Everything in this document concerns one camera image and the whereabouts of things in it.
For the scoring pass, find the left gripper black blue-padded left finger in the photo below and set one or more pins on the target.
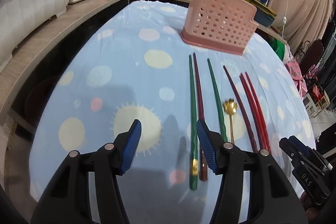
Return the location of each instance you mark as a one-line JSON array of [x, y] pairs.
[[66, 197]]

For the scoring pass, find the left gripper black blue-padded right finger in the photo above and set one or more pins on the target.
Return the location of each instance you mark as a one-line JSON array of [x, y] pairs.
[[272, 199]]

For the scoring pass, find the red chopstick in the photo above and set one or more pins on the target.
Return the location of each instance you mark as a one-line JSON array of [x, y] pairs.
[[263, 121], [252, 100]]

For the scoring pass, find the dark purple-red chopstick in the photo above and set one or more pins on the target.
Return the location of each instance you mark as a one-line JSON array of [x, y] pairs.
[[243, 111]]

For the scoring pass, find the dark maroon chopstick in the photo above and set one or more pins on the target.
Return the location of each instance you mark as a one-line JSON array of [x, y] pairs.
[[203, 170]]

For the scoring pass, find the gold flower-shaped spoon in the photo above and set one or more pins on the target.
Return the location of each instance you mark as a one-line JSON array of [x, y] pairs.
[[230, 108]]

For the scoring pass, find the pink perforated utensil holder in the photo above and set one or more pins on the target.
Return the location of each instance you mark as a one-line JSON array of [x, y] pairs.
[[221, 25]]

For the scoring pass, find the green chopstick with gold band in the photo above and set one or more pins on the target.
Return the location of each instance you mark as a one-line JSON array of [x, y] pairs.
[[193, 176]]

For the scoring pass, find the wooden side counter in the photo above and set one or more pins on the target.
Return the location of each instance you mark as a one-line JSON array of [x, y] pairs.
[[34, 48]]

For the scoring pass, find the light blue dotted tablecloth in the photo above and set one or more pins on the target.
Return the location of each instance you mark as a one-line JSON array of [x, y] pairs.
[[137, 67]]

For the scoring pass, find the stacked yellow blue bowls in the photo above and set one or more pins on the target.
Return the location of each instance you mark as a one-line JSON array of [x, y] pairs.
[[264, 15]]

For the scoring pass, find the white dish rack bin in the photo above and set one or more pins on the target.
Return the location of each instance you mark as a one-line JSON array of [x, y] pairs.
[[18, 18]]

